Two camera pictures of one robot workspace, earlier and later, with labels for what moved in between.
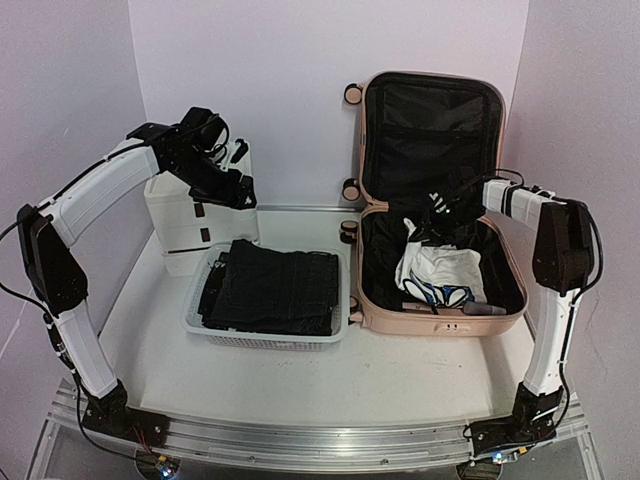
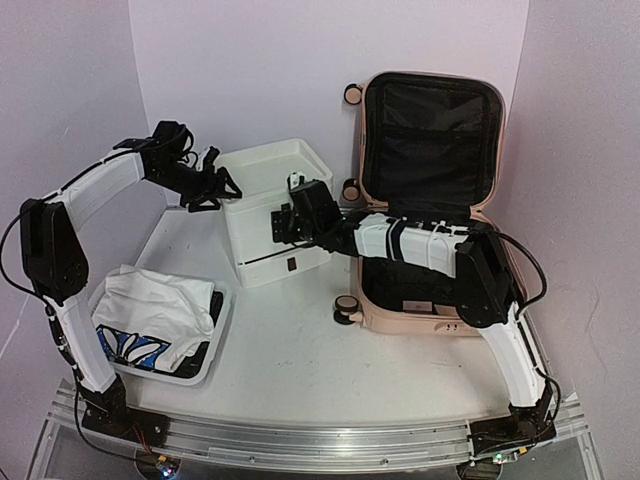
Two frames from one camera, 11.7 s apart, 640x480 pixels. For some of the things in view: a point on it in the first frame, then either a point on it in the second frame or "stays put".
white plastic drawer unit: [186, 226] → [261, 175]
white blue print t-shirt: [446, 275] → [152, 319]
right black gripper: [430, 230] → [280, 228]
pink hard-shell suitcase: [419, 132] stays put
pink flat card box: [417, 307] stays put
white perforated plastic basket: [232, 337] → [228, 296]
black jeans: [277, 292] → [193, 361]
